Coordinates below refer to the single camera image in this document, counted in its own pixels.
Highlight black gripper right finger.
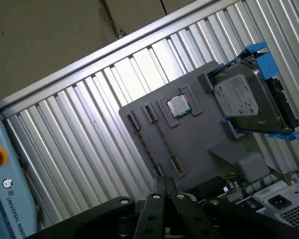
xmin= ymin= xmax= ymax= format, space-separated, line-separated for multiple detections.
xmin=166 ymin=176 xmax=299 ymax=239

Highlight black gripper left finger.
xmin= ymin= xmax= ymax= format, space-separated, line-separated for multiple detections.
xmin=27 ymin=175 xmax=167 ymax=239

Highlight grey parts rack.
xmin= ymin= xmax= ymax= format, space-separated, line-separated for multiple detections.
xmin=118 ymin=59 xmax=271 ymax=192

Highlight grey power supply unit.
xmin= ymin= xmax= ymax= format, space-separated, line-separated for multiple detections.
xmin=253 ymin=185 xmax=299 ymax=231

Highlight silver CPU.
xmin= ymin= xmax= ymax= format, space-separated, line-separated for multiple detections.
xmin=166 ymin=94 xmax=190 ymax=118

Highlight hard disk in blue carrier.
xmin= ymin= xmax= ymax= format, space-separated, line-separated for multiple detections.
xmin=206 ymin=41 xmax=299 ymax=142

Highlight pale blue teach pendant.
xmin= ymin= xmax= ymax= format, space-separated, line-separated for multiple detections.
xmin=0 ymin=103 xmax=38 ymax=239

